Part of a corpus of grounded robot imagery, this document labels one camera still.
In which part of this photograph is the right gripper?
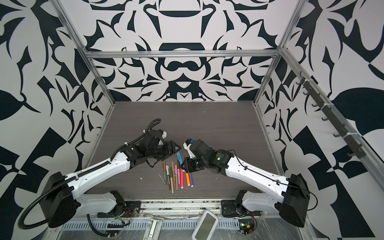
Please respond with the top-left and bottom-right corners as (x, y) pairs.
(179, 156), (210, 173)

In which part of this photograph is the blue marker pen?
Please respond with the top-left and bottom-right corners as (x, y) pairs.
(177, 152), (183, 165)

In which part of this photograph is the orange marker pen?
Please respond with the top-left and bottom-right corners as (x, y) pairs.
(185, 173), (191, 186)

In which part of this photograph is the pink-red marker pen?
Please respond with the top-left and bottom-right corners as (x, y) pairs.
(180, 170), (184, 189)

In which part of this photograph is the purple marker pen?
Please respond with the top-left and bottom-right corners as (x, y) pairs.
(189, 173), (194, 187)

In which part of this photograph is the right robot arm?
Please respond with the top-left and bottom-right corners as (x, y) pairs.
(181, 139), (313, 228)

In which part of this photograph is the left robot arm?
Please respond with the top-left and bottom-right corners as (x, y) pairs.
(18, 130), (181, 230)

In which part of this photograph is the pink cap beige pen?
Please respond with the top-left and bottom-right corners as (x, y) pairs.
(174, 164), (179, 190)

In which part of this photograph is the tan cap beige pen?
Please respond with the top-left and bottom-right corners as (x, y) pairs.
(171, 162), (176, 187)

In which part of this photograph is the white plastic clip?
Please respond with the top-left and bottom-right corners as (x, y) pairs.
(143, 219), (163, 240)

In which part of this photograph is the small circuit board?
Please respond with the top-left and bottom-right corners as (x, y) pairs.
(239, 218), (257, 235)

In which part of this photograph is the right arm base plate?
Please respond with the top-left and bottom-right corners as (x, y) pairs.
(221, 200), (262, 218)

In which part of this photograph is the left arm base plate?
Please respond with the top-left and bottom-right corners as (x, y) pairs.
(97, 201), (142, 218)

